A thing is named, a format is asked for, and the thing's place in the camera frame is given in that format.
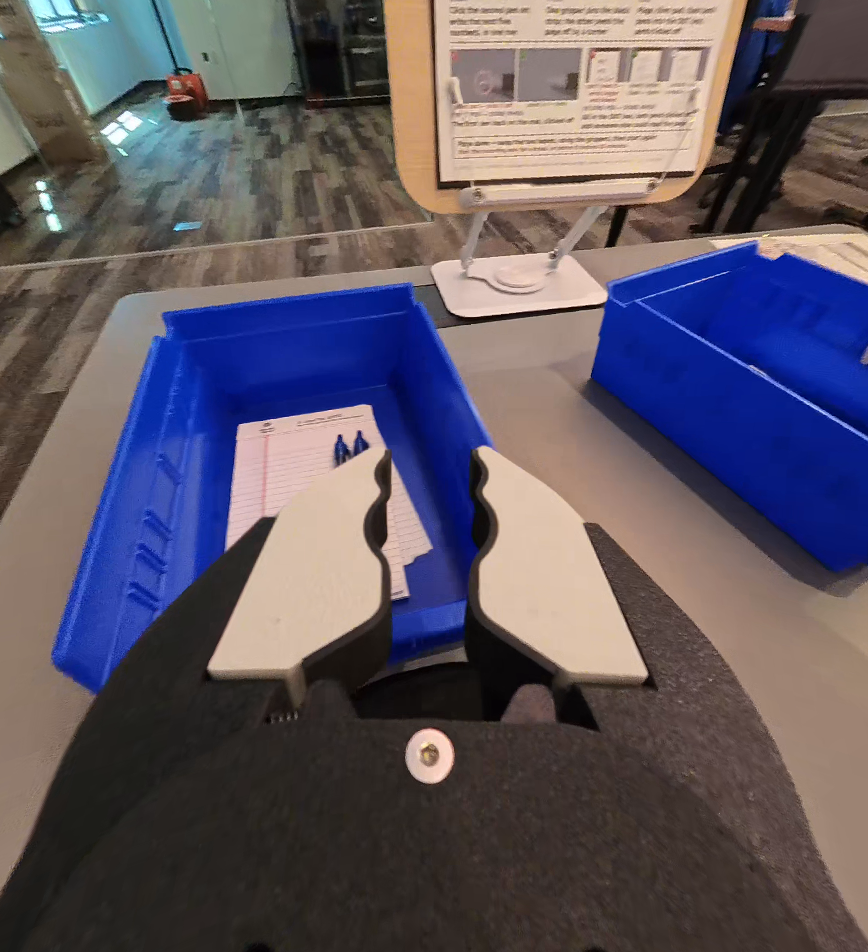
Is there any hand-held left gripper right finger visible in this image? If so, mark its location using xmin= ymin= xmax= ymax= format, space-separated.
xmin=467 ymin=445 xmax=652 ymax=691

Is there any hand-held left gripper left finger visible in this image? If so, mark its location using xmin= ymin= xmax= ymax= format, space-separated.
xmin=205 ymin=446 xmax=395 ymax=709

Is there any white lined notepad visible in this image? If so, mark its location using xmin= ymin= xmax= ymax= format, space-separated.
xmin=224 ymin=404 xmax=414 ymax=600

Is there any blue plastic bin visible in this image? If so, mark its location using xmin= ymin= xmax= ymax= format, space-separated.
xmin=590 ymin=240 xmax=868 ymax=585
xmin=51 ymin=283 xmax=496 ymax=696

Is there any white printed paper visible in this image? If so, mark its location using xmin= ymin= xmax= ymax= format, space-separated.
xmin=709 ymin=233 xmax=868 ymax=282

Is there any instruction board on white stand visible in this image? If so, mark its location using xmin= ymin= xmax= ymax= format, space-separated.
xmin=385 ymin=0 xmax=749 ymax=319

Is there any red floor machine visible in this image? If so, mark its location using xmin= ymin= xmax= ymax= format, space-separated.
xmin=162 ymin=68 xmax=217 ymax=121

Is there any black shelf cabinet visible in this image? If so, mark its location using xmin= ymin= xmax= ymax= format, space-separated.
xmin=287 ymin=0 xmax=392 ymax=104

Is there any tall cardboard box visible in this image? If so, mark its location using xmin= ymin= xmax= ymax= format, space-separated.
xmin=0 ymin=0 xmax=110 ymax=171

